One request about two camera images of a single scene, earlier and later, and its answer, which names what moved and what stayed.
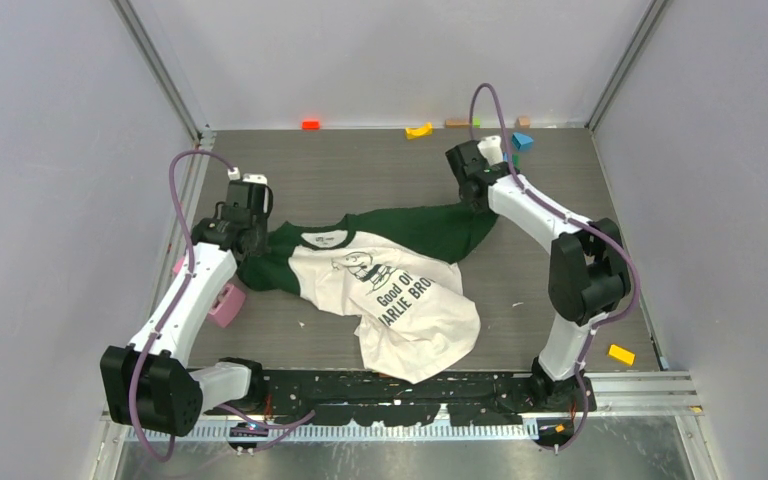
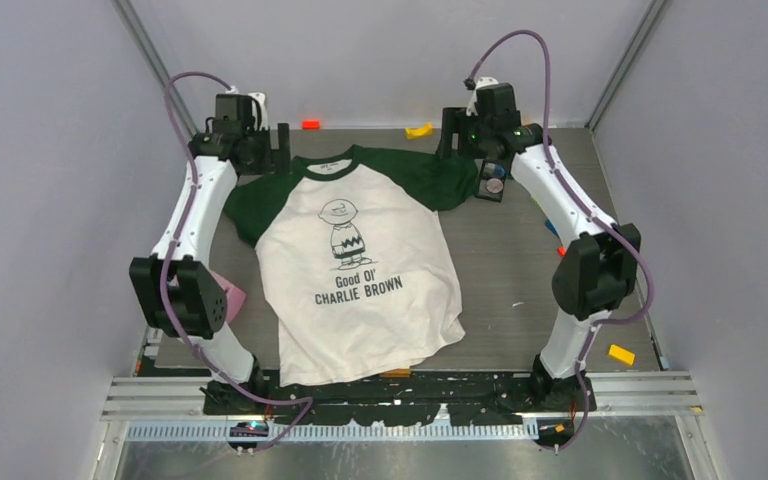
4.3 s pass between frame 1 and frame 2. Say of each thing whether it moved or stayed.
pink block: stayed
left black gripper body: moved
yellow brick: stayed
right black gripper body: moved
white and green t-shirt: moved
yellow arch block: stayed
